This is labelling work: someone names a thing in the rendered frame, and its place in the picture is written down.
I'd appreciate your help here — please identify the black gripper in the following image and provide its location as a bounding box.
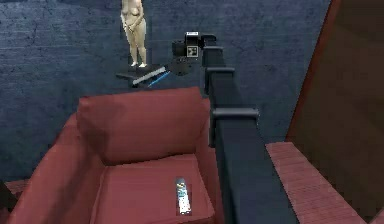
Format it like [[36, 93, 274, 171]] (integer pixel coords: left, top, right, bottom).
[[132, 39, 193, 89]]

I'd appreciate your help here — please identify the beige figure statue black base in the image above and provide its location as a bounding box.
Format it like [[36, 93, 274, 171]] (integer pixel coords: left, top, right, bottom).
[[115, 0, 162, 89]]

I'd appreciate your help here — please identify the red armchair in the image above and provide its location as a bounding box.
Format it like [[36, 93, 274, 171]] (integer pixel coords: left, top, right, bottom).
[[6, 86, 225, 224]]

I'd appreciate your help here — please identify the grey remote control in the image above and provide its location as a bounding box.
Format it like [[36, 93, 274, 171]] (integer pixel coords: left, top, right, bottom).
[[174, 176, 194, 216]]

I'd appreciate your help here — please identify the brown wooden door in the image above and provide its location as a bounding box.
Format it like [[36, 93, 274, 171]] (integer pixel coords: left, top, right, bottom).
[[285, 0, 384, 222]]

